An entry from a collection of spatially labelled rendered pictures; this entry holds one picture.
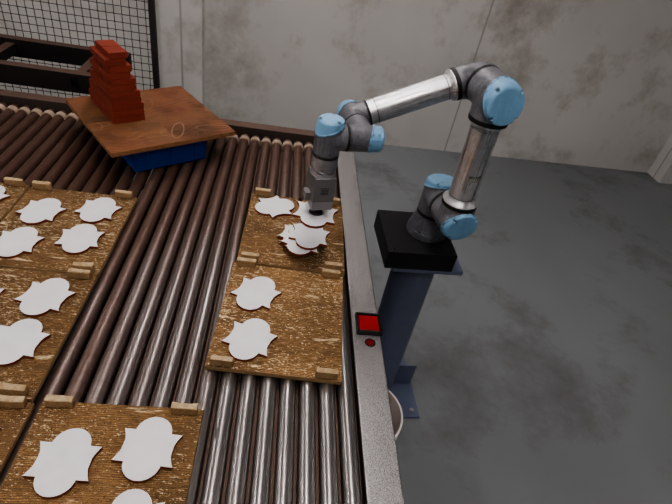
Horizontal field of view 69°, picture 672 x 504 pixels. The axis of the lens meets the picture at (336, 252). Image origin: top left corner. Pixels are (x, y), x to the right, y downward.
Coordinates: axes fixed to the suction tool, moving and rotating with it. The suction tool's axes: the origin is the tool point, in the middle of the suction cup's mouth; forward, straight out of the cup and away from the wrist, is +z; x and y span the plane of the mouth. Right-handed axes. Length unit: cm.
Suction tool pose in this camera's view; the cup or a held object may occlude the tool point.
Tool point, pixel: (315, 215)
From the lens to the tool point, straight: 151.3
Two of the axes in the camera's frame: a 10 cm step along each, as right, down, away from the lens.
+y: 2.9, 6.3, -7.2
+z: -1.6, 7.7, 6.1
